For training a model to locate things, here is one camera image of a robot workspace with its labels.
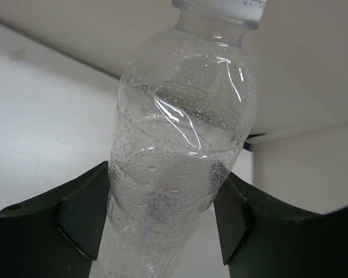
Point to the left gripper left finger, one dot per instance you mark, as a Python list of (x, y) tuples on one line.
[(57, 233)]

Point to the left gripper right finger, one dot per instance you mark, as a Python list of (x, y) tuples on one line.
[(261, 236)]

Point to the clear plastic water bottle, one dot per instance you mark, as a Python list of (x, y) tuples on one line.
[(186, 104)]

